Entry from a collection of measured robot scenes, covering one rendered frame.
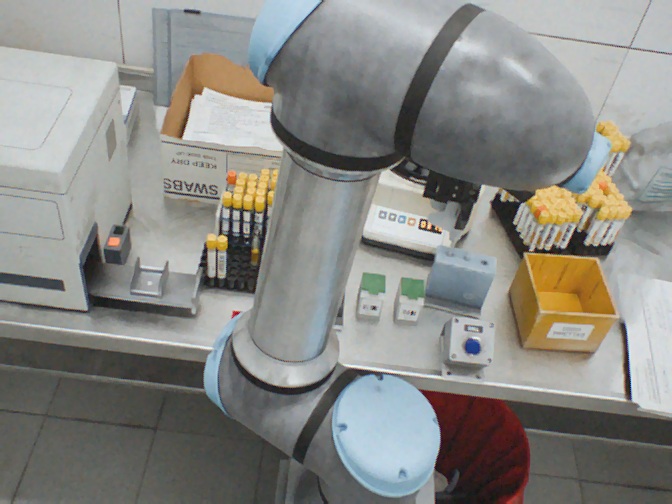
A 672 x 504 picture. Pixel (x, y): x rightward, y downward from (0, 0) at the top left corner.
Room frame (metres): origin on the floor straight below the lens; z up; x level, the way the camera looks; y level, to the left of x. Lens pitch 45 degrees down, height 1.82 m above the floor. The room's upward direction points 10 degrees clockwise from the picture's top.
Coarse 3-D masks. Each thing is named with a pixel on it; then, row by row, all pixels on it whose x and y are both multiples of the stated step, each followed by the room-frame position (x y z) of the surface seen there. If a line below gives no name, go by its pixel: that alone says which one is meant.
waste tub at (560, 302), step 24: (528, 264) 0.88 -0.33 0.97; (552, 264) 0.91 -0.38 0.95; (576, 264) 0.92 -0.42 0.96; (528, 288) 0.85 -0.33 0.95; (552, 288) 0.92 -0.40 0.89; (576, 288) 0.92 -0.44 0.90; (600, 288) 0.87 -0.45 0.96; (528, 312) 0.81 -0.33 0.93; (552, 312) 0.78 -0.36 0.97; (576, 312) 0.88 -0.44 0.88; (600, 312) 0.84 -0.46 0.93; (528, 336) 0.78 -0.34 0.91; (552, 336) 0.79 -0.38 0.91; (576, 336) 0.79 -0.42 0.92; (600, 336) 0.80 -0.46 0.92
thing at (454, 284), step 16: (464, 256) 0.88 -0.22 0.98; (480, 256) 0.88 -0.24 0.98; (432, 272) 0.86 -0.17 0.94; (448, 272) 0.85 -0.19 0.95; (464, 272) 0.85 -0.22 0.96; (480, 272) 0.85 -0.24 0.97; (432, 288) 0.85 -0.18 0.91; (448, 288) 0.85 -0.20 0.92; (464, 288) 0.85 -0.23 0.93; (480, 288) 0.85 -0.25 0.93; (432, 304) 0.84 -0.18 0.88; (448, 304) 0.84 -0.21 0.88; (464, 304) 0.85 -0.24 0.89; (480, 304) 0.85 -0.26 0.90
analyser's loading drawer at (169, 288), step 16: (96, 272) 0.75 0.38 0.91; (112, 272) 0.76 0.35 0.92; (128, 272) 0.77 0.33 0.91; (144, 272) 0.77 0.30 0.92; (160, 272) 0.77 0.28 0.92; (96, 288) 0.72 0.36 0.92; (112, 288) 0.73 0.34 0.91; (128, 288) 0.73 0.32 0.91; (144, 288) 0.74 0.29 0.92; (160, 288) 0.72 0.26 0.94; (176, 288) 0.75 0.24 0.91; (192, 288) 0.76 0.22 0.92; (160, 304) 0.72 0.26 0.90; (176, 304) 0.72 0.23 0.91; (192, 304) 0.72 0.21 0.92
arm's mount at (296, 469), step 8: (296, 464) 0.46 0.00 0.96; (288, 472) 0.47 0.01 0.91; (296, 472) 0.45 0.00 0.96; (432, 472) 0.48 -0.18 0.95; (288, 480) 0.44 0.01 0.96; (296, 480) 0.44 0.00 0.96; (432, 480) 0.47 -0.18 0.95; (288, 488) 0.43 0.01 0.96; (296, 488) 0.43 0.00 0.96; (424, 488) 0.46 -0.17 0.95; (432, 488) 0.46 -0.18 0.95; (288, 496) 0.41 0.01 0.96; (416, 496) 0.45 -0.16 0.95; (424, 496) 0.45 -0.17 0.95; (432, 496) 0.45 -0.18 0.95
